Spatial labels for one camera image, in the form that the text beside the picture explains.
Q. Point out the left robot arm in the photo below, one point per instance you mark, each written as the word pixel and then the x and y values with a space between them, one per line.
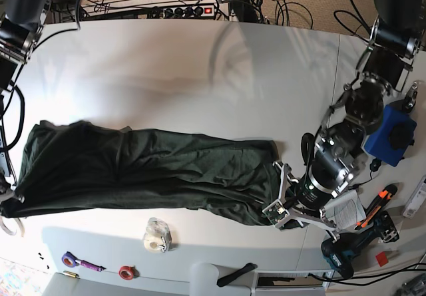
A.
pixel 336 154

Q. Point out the metal clamp tool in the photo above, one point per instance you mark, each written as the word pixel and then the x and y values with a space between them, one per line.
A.
pixel 410 99

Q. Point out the brass small cylinder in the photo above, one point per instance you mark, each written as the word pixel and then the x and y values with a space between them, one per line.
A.
pixel 71 274

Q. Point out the red tape roll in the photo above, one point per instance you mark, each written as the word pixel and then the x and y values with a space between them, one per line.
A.
pixel 127 272

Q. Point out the black cordless drill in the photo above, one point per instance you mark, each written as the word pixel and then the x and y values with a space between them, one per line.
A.
pixel 339 254

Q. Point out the blue plastic box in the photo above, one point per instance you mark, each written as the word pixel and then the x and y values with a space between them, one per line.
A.
pixel 393 137

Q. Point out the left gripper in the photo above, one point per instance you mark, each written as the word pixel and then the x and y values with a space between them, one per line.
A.
pixel 302 201

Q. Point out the dark green t-shirt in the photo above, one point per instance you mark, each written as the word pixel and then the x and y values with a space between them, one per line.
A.
pixel 82 167

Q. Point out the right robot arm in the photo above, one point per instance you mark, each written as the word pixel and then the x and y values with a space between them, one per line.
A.
pixel 22 24

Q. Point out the black power strip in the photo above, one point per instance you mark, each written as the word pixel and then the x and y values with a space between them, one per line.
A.
pixel 187 12

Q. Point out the red square sticker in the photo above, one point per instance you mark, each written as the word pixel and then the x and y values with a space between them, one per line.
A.
pixel 382 259

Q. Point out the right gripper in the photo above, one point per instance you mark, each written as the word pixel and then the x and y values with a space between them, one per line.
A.
pixel 9 196

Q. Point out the orange black utility knife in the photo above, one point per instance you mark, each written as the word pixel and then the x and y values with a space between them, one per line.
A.
pixel 379 202

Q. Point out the white paper manual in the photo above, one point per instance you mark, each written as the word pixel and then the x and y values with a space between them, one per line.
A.
pixel 345 211

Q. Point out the white tape roll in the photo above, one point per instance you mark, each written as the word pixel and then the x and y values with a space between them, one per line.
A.
pixel 12 226

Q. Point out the purple tape roll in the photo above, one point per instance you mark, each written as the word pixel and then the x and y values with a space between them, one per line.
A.
pixel 69 260

